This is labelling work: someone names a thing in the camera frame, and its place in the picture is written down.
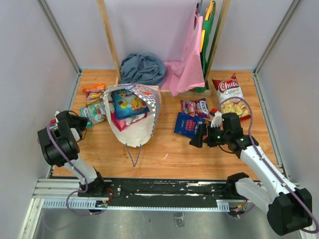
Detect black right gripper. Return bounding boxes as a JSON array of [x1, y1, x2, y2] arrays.
[[189, 123, 230, 148]]

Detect blue Burts chips bag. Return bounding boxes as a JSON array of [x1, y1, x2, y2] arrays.
[[173, 112, 205, 139]]

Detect teal Fox's candy bag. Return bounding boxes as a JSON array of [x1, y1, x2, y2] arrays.
[[80, 103, 107, 127]]

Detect purple snack packet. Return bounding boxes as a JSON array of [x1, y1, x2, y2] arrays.
[[180, 98, 210, 118]]

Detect colourful orange candy bag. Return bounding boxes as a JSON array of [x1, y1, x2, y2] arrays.
[[82, 83, 106, 106]]

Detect red Chubi cassava chips bag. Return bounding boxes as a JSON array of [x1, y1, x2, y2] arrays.
[[212, 73, 251, 121]]

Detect blue checkered paper bag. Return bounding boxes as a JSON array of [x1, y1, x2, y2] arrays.
[[102, 83, 162, 168]]

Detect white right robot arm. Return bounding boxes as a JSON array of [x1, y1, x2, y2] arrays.
[[189, 112, 318, 236]]

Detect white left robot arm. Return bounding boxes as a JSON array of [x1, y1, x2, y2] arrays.
[[37, 111, 107, 197]]

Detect blue gummy candy bag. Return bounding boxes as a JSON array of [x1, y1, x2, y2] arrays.
[[111, 89, 150, 120]]

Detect pink snack packet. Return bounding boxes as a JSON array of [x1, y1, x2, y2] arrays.
[[111, 113, 147, 131]]

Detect pink t-shirt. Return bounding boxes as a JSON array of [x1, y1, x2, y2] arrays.
[[160, 9, 205, 96]]

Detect blue crumpled cloth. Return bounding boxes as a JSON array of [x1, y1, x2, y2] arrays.
[[120, 53, 166, 87]]

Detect yellow clothes hanger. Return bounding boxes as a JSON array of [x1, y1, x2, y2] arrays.
[[200, 0, 216, 53]]

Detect green t-shirt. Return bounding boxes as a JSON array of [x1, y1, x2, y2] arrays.
[[185, 0, 211, 92]]

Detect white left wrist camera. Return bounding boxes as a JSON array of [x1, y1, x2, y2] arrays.
[[50, 111, 60, 125]]

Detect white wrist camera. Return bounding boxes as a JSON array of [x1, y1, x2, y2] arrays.
[[50, 111, 60, 125], [210, 108, 222, 127]]

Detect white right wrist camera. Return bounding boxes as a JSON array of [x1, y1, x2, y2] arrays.
[[210, 108, 222, 127]]

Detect aluminium frame rails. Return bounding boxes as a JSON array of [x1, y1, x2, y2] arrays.
[[19, 0, 319, 239]]

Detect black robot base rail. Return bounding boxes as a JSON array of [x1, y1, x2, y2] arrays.
[[77, 178, 245, 211]]

